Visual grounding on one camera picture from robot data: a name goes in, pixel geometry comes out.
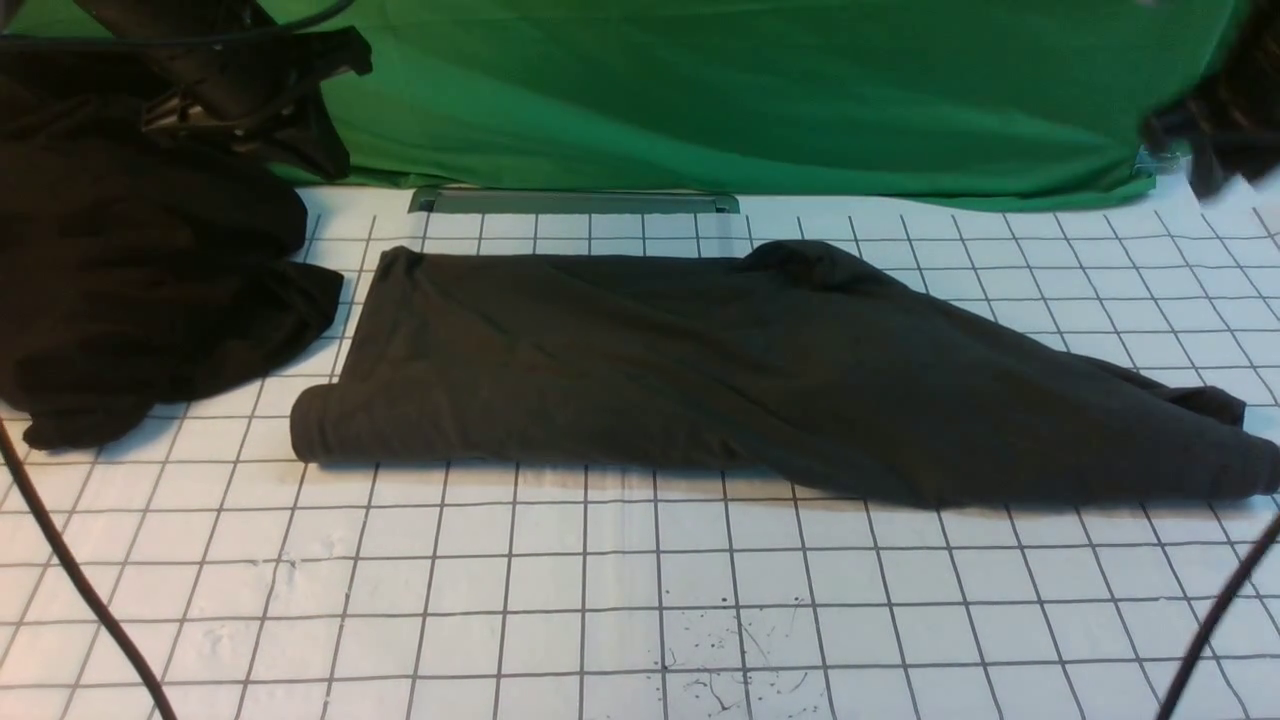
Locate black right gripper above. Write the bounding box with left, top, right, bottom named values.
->
left=1142, top=1, right=1279, bottom=201

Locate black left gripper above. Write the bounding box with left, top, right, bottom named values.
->
left=77, top=1, right=372, bottom=182

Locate gray long sleeve shirt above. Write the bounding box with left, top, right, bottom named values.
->
left=289, top=241, right=1277, bottom=509

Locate metal binder clip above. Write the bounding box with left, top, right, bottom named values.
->
left=1133, top=146, right=1184, bottom=178

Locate black crumpled garment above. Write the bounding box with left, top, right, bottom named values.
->
left=1, top=51, right=344, bottom=451

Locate gray metal bar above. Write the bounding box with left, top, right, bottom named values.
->
left=410, top=187, right=740, bottom=215

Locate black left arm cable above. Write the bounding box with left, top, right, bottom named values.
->
left=0, top=0, right=361, bottom=720

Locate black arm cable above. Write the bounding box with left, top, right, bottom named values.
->
left=0, top=0, right=361, bottom=720
left=1155, top=515, right=1280, bottom=720

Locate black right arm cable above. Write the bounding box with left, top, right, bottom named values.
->
left=1155, top=515, right=1280, bottom=720

